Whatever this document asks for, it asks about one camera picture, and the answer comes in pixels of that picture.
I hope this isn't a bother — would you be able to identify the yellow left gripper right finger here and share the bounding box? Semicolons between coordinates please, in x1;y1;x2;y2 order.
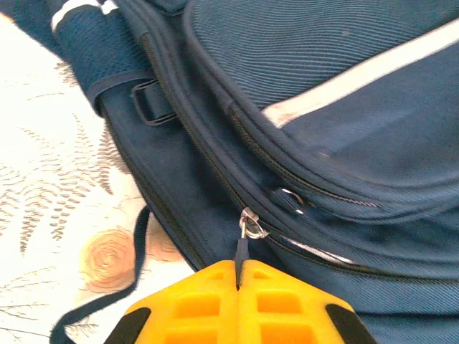
237;259;377;344

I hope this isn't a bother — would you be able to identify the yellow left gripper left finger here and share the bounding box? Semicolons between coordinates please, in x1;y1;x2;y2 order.
113;259;240;344

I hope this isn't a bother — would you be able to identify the navy blue backpack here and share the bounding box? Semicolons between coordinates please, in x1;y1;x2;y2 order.
0;0;459;344

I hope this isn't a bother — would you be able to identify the floral tablecloth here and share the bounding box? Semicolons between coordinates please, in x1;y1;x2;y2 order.
0;12;202;344

